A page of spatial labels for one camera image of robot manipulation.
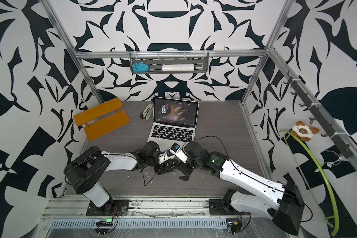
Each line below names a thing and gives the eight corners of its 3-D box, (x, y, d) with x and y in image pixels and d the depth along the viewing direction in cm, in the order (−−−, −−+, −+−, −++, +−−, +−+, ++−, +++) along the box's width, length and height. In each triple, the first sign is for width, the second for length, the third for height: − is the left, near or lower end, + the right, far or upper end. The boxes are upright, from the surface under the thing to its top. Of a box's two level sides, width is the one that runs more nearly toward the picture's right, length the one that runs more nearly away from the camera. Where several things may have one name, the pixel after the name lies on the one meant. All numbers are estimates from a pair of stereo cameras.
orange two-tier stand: (89, 142, 100) (77, 130, 89) (83, 124, 110) (72, 110, 98) (131, 122, 111) (125, 109, 99) (122, 107, 120) (116, 93, 109)
